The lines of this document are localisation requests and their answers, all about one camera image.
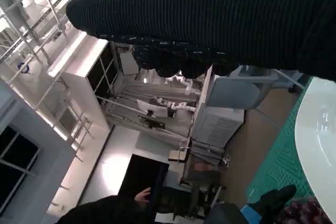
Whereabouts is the person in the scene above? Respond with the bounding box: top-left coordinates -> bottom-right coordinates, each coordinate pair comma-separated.
57,187 -> 161,224

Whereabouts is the red toy grape bunch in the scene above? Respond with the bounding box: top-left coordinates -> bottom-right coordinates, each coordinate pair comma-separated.
278,198 -> 330,224

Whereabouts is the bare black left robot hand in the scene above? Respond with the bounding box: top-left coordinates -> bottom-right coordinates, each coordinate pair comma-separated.
209,184 -> 298,224

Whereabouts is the white plate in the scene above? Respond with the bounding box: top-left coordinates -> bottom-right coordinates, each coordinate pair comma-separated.
293,76 -> 336,210

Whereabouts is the dark window with white frame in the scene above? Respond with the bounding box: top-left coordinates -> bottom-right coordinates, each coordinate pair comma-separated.
0,125 -> 40,209

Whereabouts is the white mesh cabinet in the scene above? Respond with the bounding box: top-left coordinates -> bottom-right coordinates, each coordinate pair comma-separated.
190,65 -> 246,153

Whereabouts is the black computer monitor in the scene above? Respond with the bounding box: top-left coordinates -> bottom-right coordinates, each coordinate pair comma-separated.
119,154 -> 170,201

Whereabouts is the grey chair with metal legs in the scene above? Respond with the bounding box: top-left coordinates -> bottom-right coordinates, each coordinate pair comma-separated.
209,66 -> 307,111

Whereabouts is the white metal rack frame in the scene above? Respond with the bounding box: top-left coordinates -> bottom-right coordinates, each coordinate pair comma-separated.
0,0 -> 89,62

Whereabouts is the green cutting mat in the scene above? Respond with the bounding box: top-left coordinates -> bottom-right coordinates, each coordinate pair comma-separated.
246,76 -> 320,205

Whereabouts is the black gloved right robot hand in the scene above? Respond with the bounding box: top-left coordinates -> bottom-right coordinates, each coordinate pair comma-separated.
65,0 -> 336,83

